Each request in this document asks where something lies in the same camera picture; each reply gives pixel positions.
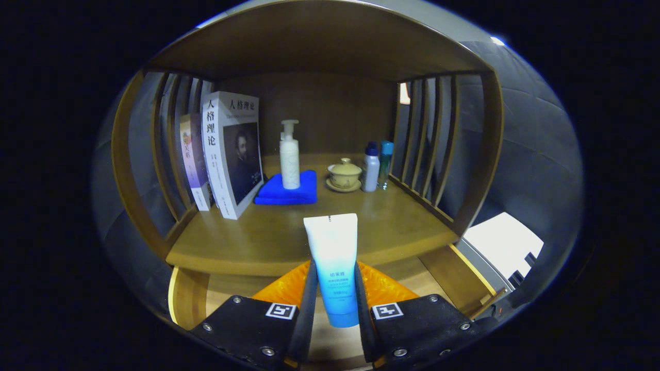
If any white pump bottle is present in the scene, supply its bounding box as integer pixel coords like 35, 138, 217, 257
279, 120, 301, 190

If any white book with portrait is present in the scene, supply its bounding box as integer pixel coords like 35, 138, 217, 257
200, 91, 265, 221

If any black backdrop cloth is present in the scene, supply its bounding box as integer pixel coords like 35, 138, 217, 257
93, 39, 583, 310

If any wooden cabinet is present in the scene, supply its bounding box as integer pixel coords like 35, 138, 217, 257
111, 0, 503, 261

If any teal bottle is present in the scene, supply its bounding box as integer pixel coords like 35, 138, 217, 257
378, 140, 394, 191

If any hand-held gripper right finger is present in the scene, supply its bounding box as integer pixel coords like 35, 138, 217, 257
354, 261, 474, 369

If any folded blue cloth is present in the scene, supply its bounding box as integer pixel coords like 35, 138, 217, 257
254, 170, 318, 206

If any purple book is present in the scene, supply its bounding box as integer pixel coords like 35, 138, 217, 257
179, 112, 212, 212

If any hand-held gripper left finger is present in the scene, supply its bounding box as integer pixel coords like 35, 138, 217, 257
188, 260, 318, 369

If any wooden countertop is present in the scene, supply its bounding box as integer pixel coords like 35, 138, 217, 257
166, 153, 459, 278

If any white office cabinet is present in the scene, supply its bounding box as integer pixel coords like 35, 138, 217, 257
456, 211, 545, 294

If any beige saucer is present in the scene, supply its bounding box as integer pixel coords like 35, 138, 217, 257
326, 178, 362, 193

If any beige lidded tea cup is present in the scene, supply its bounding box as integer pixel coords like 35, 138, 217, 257
328, 158, 362, 189

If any white and blue tube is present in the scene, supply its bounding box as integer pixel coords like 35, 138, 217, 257
303, 213, 360, 328

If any wooden drawer with black knob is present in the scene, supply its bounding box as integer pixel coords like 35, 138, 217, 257
168, 243, 508, 371

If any white bottle with dark cap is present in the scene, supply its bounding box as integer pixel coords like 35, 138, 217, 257
361, 142, 381, 193

